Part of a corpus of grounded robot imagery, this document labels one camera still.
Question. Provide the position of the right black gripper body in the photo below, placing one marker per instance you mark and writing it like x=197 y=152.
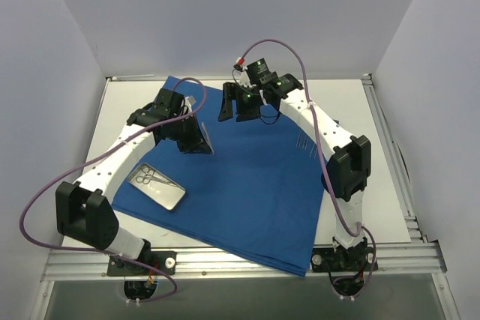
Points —
x=238 y=100

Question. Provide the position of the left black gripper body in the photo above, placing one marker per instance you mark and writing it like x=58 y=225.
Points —
x=186 y=133

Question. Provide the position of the steel instrument tray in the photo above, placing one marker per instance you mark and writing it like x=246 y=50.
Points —
x=168 y=197

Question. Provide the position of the steel ring-handled forceps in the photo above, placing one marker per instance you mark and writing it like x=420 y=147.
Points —
x=147 y=179

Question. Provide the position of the blue surgical wrap cloth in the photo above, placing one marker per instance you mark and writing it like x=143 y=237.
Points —
x=257 y=195

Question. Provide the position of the steel ring-handled scissors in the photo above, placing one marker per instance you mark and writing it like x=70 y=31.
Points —
x=147 y=170

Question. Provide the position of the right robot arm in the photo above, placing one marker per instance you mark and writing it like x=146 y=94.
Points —
x=345 y=159

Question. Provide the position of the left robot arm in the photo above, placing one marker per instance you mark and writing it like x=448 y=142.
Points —
x=84 y=208

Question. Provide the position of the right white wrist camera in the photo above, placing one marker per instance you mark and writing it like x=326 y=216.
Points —
x=240 y=74

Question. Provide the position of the aluminium back rail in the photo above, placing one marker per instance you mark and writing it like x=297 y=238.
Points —
x=222 y=77

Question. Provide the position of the aluminium rail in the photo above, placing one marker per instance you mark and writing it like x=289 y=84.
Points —
x=198 y=263
x=222 y=77
x=395 y=162

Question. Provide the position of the aluminium right rail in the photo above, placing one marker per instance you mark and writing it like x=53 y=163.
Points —
x=395 y=162

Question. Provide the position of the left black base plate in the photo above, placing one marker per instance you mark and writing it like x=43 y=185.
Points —
x=165 y=261

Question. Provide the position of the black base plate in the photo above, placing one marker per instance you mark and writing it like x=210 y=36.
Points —
x=165 y=261
x=341 y=260

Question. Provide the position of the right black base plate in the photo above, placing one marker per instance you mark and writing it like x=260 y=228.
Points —
x=341 y=260

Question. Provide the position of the aluminium front rail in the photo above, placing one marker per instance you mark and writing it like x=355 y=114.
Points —
x=198 y=263

